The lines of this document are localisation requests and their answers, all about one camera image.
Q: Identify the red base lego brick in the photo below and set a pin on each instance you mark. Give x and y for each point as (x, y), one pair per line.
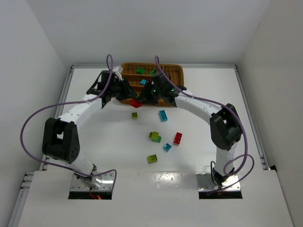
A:
(136, 104)

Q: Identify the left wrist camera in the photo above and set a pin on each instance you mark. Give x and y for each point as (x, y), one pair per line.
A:
(118, 70)

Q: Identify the long cyan lego brick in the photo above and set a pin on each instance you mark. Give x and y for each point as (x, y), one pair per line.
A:
(163, 116)

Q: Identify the small cyan lego brick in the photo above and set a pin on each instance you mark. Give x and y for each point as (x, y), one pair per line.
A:
(167, 147)

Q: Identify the small lime lego brick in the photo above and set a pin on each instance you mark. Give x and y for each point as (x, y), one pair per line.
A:
(135, 115)

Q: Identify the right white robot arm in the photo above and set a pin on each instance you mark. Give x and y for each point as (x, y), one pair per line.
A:
(224, 128)

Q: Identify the lime green stacked lego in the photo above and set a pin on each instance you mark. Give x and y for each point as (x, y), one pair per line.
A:
(154, 136)

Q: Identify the brown wicker divided tray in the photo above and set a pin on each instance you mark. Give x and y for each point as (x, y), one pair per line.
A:
(173, 72)

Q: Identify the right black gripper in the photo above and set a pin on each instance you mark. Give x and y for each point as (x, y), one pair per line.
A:
(149, 92)

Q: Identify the lime lego brick front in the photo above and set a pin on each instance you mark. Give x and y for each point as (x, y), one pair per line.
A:
(152, 159)

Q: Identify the dark green lego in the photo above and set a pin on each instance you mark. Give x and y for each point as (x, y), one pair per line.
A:
(152, 72)

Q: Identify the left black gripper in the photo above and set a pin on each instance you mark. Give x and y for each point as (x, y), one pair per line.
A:
(122, 87)

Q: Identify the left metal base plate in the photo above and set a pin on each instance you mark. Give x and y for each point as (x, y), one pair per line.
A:
(101, 183)

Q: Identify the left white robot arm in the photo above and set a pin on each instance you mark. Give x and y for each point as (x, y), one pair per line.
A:
(61, 139)

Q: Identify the cyan rounded lego brick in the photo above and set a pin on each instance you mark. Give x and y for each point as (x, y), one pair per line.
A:
(143, 82)

